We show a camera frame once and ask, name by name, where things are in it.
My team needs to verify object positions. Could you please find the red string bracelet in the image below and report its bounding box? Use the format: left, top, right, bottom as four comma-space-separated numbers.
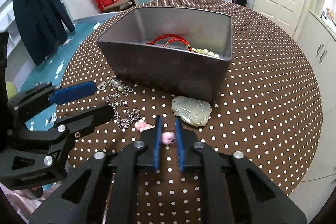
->
145, 33, 193, 52

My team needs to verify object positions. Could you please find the white jade pendant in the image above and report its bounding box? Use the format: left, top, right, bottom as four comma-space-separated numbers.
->
171, 96, 212, 127

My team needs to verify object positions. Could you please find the dark navy hanging jacket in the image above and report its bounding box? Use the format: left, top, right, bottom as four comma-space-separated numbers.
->
13, 0, 75, 65

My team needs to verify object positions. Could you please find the cream bead bracelet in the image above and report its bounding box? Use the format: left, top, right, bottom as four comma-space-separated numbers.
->
191, 47, 221, 59

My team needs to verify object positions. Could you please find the silver chain bracelet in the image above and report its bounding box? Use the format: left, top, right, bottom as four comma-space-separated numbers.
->
106, 92, 142, 130

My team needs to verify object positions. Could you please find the teal patterned bedsheet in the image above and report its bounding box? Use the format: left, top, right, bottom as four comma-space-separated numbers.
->
21, 22, 102, 131

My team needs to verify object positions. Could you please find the pink sleeve forearm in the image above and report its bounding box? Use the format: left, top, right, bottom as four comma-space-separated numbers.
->
1, 184, 55, 223

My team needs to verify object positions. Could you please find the wooden stool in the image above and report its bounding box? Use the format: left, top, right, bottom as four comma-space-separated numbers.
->
103, 0, 136, 13

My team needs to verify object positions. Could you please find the grey metal box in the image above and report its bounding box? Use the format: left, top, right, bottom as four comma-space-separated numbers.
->
97, 7, 232, 103

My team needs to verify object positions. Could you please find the long white sideboard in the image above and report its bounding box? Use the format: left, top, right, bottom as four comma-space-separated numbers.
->
297, 11, 335, 181

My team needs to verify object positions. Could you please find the pink charm bracelet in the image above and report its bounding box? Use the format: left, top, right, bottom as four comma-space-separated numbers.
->
134, 119, 176, 146

